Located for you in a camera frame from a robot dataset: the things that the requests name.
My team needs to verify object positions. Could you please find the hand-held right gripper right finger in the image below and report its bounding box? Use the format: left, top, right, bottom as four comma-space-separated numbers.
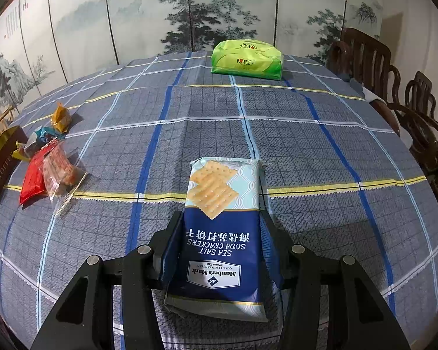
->
259, 209, 411, 350

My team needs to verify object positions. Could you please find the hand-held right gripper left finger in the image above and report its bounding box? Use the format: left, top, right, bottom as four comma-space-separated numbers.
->
31, 209, 185, 350

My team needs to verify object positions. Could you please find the blue soda cracker packet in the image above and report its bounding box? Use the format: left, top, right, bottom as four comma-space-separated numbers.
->
164, 157, 269, 322

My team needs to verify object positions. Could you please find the clear snack packet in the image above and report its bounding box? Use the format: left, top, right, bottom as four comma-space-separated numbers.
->
40, 142, 89, 215

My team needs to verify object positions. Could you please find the red snack packet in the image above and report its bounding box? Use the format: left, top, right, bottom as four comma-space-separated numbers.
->
19, 149, 50, 205

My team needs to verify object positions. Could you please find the red and gold tin box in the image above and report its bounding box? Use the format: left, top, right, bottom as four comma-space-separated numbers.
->
0, 126, 29, 205

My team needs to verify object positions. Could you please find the blue plaid tablecloth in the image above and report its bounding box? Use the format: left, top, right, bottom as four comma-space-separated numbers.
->
0, 52, 438, 350

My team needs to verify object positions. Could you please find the teal candy packet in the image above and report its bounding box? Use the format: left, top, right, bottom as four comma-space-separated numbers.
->
34, 126, 66, 143

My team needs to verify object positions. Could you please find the orange snack packet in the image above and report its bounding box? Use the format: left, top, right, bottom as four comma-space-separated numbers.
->
51, 102, 73, 132

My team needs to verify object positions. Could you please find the yellow snack packet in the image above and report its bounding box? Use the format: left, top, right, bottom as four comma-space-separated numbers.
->
13, 141, 32, 161

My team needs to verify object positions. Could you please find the dark wooden chair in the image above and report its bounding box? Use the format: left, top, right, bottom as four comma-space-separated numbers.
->
387, 71, 438, 219
325, 27, 402, 135

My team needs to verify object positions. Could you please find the green snack bag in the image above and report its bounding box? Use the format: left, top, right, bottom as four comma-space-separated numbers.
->
211, 39, 285, 81

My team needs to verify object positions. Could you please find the bamboo stool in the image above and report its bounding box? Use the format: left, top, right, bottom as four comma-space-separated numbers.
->
0, 106, 15, 146

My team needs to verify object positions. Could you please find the landscape painted folding screen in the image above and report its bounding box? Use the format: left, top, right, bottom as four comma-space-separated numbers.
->
0, 0, 387, 117

